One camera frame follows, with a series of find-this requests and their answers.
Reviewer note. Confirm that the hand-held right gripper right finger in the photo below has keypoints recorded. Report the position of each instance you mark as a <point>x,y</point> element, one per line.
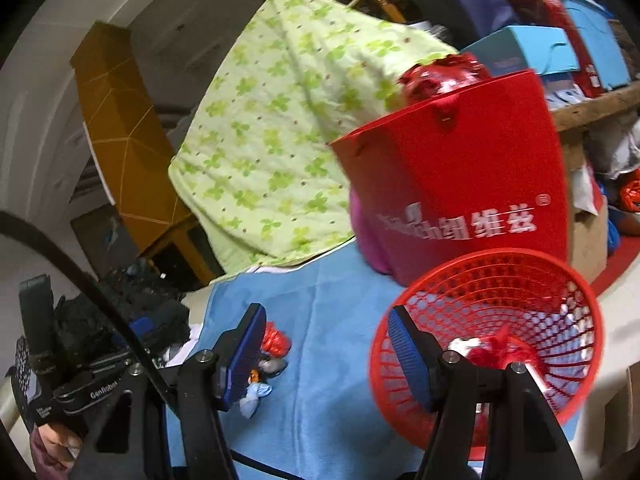
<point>410,360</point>

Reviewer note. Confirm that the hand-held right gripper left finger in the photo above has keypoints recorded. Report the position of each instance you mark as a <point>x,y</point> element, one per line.
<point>244,356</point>

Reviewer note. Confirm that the red knotted plastic bag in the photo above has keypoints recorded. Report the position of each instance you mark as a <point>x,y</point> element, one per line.
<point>276,342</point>

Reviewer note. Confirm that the red plastic mesh basket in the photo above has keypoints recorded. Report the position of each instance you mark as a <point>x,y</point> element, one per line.
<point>555,310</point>

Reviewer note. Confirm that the person's left hand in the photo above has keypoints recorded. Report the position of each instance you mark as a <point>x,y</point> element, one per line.
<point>56,442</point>

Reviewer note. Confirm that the grey crumpled wrapper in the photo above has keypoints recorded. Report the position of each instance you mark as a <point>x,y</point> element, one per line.
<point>273,364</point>

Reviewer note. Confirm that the white cloth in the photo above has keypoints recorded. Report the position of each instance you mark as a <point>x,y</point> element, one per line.
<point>182,345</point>

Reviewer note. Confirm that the blue towel blanket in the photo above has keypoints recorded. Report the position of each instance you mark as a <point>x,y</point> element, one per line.
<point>330,385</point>

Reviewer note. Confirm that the red plastic bag with white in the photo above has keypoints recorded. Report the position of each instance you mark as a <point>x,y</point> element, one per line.
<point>500,355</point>

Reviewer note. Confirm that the pile of black clothes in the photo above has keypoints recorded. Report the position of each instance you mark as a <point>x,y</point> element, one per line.
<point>145,295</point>

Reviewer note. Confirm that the pink pillow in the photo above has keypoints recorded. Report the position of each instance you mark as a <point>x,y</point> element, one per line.
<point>367,240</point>

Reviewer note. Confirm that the red paper bag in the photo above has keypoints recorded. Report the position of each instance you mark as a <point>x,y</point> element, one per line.
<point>465,175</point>

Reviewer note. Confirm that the brown cardboard box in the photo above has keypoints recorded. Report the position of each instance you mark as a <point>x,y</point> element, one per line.
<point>590,240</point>

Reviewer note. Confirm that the green clover print blanket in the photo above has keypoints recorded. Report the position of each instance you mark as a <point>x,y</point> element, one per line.
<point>285,135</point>

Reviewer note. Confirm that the orange wooden wardrobe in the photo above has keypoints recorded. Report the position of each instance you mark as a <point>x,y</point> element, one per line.
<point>125,135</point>

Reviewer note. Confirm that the shiny red foil bag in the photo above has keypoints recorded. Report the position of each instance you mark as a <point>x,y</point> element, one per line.
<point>442,76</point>

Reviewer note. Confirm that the wooden shelf plank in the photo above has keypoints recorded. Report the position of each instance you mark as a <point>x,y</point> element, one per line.
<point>597,105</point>

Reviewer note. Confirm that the light blue cardboard box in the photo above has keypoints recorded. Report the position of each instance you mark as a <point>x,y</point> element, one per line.
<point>525,52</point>

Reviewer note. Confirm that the large blue box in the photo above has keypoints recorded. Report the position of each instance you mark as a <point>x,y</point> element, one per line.
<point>597,35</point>

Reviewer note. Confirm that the red box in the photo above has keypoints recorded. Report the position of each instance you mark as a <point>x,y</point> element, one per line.
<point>562,15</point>

